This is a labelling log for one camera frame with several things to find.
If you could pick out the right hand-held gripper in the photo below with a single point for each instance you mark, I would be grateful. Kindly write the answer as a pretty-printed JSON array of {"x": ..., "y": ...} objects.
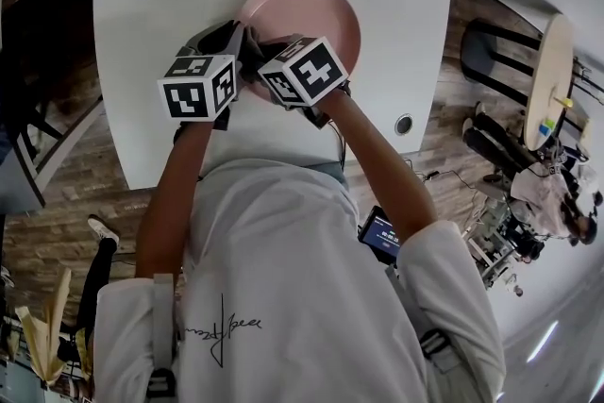
[{"x": 309, "y": 73}]

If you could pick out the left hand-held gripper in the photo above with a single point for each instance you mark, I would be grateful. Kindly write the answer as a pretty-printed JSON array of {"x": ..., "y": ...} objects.
[{"x": 189, "y": 92}]

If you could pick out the grey cloth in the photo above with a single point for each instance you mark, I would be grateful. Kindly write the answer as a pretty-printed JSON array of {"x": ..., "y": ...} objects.
[{"x": 255, "y": 43}]

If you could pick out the pink big plate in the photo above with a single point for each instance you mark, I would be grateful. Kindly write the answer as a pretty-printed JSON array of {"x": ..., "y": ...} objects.
[{"x": 307, "y": 14}]

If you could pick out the person's left forearm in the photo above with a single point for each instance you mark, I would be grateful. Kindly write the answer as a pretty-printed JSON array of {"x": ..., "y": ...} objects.
[{"x": 165, "y": 203}]

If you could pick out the person's right forearm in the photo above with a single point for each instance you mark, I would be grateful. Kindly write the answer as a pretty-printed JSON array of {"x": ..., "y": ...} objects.
[{"x": 382, "y": 174}]

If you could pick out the person's blue jeans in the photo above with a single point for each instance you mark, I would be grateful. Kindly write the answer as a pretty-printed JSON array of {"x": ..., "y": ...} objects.
[{"x": 330, "y": 172}]

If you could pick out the black device blue screen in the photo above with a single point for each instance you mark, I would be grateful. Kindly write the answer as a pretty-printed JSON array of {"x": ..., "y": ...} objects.
[{"x": 380, "y": 237}]

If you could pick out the black table base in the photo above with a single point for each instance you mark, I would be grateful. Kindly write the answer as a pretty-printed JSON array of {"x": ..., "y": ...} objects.
[{"x": 495, "y": 56}]

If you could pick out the person's white shirt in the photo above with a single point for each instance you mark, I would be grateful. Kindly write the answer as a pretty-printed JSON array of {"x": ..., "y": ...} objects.
[{"x": 292, "y": 297}]

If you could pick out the small blue green block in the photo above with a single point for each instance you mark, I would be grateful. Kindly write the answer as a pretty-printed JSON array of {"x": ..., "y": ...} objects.
[{"x": 547, "y": 128}]

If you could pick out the yellow fabric bundle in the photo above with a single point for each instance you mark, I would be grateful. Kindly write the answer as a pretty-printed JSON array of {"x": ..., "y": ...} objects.
[{"x": 47, "y": 335}]

